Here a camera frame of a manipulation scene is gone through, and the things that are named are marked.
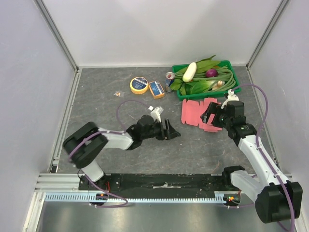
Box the purple onion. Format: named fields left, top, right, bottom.
left=205, top=68, right=218, bottom=78

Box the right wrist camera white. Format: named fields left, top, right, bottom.
left=221, top=89, right=239, bottom=109

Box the pink cardboard box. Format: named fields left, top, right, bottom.
left=181, top=98, right=222, bottom=132

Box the grey cable duct rail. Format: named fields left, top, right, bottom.
left=44, top=192, right=230, bottom=203

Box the green plastic tray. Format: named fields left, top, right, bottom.
left=171, top=60, right=242, bottom=102

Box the mushroom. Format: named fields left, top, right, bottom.
left=212, top=81, right=225, bottom=90

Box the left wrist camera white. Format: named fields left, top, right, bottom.
left=148, top=106, right=164, bottom=123

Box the small clear plastic bag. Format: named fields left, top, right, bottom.
left=114, top=91, right=124, bottom=98

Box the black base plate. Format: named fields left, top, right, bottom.
left=78, top=173, right=252, bottom=199

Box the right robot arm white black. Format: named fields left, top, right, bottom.
left=200, top=101, right=303, bottom=223

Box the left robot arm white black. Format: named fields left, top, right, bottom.
left=62, top=115, right=181, bottom=190

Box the green leafy vegetable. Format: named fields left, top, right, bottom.
left=170, top=55, right=220, bottom=95

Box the green long beans bundle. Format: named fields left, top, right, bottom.
left=174, top=64, right=237, bottom=92

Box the red blue drink can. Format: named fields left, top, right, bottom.
left=165, top=72, right=175, bottom=92

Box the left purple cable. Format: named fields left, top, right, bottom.
left=68, top=100, right=152, bottom=208

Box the purple cable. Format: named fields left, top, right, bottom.
left=68, top=100, right=152, bottom=208
left=226, top=84, right=296, bottom=232

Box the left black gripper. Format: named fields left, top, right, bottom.
left=141, top=117, right=181, bottom=140

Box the white cucumber vegetable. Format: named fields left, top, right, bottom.
left=182, top=62, right=197, bottom=83

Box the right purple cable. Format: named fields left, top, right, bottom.
left=226, top=84, right=296, bottom=232

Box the orange blue sponge block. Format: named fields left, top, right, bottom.
left=149, top=81, right=165, bottom=99

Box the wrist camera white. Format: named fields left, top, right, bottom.
left=148, top=106, right=164, bottom=123
left=221, top=89, right=239, bottom=109

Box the yellow tape roll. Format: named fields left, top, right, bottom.
left=130, top=76, right=148, bottom=95

